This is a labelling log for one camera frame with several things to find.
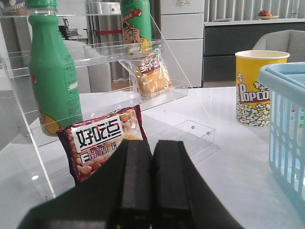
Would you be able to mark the light blue plastic basket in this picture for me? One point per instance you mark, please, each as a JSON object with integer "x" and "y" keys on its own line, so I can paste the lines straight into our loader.
{"x": 286, "y": 82}

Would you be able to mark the bread packet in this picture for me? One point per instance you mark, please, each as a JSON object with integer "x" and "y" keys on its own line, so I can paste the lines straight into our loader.
{"x": 149, "y": 73}

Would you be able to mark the yellow popcorn paper cup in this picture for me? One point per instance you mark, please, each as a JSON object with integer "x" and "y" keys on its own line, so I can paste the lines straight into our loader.
{"x": 253, "y": 98}

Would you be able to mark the green cartoon snack can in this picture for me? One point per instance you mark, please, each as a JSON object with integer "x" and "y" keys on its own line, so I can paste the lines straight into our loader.
{"x": 136, "y": 25}

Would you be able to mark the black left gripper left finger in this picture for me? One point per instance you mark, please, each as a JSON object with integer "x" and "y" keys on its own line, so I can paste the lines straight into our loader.
{"x": 116, "y": 196}

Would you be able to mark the grey armchair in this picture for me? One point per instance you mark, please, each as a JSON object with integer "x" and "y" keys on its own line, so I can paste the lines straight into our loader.
{"x": 290, "y": 41}

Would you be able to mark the white drawer cabinet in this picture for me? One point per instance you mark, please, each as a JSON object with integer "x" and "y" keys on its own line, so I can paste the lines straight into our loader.
{"x": 182, "y": 26}

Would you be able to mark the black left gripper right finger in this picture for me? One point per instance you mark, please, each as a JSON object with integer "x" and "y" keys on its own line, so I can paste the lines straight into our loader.
{"x": 181, "y": 197}

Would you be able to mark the fruit plate on counter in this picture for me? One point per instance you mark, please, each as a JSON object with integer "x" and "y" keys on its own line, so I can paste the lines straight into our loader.
{"x": 265, "y": 15}

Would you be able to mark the red cookie snack packet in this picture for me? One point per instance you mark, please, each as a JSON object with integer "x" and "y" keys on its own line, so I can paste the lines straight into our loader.
{"x": 88, "y": 144}

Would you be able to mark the green drink bottle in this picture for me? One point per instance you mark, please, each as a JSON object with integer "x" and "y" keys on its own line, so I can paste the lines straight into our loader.
{"x": 52, "y": 70}

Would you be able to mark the clear acrylic display shelf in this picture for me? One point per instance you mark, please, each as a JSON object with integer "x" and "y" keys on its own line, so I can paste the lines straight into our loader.
{"x": 34, "y": 166}

